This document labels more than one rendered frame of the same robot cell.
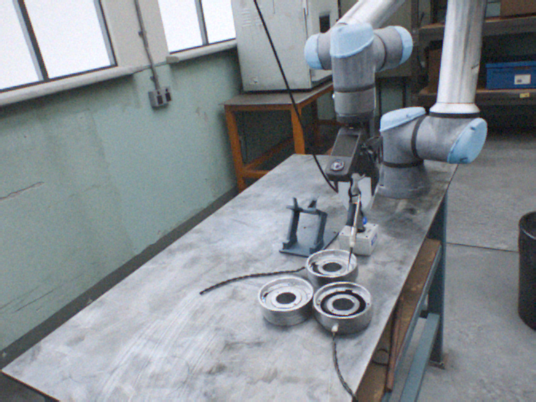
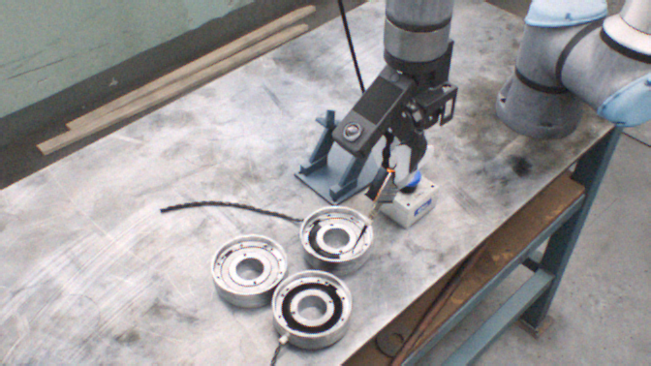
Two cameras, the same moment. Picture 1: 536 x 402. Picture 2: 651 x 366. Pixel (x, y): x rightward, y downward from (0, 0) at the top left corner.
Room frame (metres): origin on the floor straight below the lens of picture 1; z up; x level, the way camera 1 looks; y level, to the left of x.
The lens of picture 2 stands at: (0.15, -0.24, 1.57)
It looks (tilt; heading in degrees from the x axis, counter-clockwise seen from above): 45 degrees down; 13
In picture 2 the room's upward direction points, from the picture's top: straight up
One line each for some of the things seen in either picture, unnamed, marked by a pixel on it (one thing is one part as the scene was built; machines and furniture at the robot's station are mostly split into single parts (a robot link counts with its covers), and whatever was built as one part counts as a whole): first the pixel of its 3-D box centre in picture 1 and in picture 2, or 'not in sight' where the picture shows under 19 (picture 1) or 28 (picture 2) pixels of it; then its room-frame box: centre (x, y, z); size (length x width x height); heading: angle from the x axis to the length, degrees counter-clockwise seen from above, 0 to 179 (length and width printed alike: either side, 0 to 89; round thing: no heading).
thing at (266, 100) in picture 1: (309, 128); not in sight; (3.52, -0.44, 0.39); 1.50 x 0.62 x 0.78; 147
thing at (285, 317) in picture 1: (286, 301); (250, 272); (0.69, -0.01, 0.82); 0.10 x 0.10 x 0.04
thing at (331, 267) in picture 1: (332, 270); (336, 241); (0.77, -0.12, 0.82); 0.10 x 0.10 x 0.04
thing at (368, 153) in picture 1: (358, 140); (414, 86); (0.83, -0.20, 1.07); 0.09 x 0.08 x 0.12; 144
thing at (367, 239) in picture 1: (360, 236); (408, 194); (0.89, -0.20, 0.82); 0.08 x 0.07 x 0.05; 147
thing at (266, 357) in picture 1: (294, 239); (329, 156); (0.98, -0.06, 0.79); 1.20 x 0.60 x 0.02; 147
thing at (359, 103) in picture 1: (352, 100); (414, 31); (0.82, -0.19, 1.15); 0.08 x 0.08 x 0.05
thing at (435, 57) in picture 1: (453, 67); not in sight; (3.94, -1.82, 0.64); 0.49 x 0.40 x 0.37; 62
